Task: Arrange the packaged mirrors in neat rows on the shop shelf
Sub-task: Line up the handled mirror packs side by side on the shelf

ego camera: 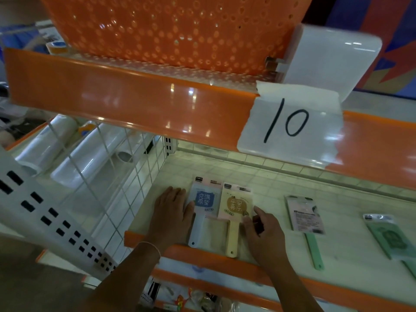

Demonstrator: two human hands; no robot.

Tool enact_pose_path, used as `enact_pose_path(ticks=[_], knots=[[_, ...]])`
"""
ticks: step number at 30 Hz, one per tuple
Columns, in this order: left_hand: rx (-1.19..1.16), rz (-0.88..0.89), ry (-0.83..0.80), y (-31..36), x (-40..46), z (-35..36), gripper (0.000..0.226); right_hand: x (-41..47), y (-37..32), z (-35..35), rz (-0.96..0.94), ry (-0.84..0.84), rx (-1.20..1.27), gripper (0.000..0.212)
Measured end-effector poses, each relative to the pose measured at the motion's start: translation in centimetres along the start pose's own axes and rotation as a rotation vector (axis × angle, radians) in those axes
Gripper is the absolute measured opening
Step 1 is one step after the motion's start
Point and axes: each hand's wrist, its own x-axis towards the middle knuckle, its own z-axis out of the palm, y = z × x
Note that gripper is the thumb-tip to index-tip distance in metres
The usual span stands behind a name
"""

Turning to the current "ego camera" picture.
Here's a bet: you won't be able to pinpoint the orange perforated plastic basket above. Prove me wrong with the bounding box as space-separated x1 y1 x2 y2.
39 0 314 77

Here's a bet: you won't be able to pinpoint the white plastic rolls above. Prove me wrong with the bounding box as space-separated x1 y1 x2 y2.
50 125 137 189

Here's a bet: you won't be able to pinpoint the small white paper tag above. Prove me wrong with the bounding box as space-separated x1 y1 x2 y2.
236 80 345 169

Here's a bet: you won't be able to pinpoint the person's right forearm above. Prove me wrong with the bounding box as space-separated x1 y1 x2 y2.
263 260 324 312

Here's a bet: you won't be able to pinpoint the orange edged white shelf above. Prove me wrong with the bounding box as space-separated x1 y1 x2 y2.
0 45 416 312

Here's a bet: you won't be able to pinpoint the white wire mesh divider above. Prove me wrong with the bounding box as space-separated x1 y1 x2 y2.
49 121 166 273

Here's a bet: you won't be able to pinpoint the person's left forearm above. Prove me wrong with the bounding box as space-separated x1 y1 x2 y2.
78 243 162 312

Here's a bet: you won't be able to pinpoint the white plastic film roll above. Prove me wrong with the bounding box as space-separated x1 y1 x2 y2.
14 114 78 176

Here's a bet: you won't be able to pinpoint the white power adapter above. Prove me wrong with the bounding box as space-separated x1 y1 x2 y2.
276 23 384 103

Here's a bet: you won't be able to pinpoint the white roll blue orange label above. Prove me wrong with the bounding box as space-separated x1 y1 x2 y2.
45 40 69 56
78 121 99 137

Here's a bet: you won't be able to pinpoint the person's left hand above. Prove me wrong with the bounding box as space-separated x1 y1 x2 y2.
146 186 195 256

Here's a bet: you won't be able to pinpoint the person's right hand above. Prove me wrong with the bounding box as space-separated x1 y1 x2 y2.
242 205 289 274

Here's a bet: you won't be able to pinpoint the thin white bracelet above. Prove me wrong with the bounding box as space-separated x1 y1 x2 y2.
136 240 162 262

